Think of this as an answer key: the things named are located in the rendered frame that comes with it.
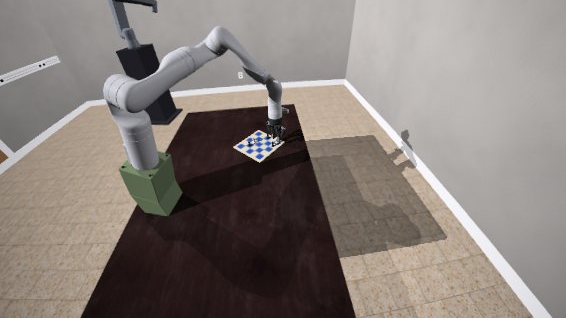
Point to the blue and white chessboard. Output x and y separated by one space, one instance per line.
259 150

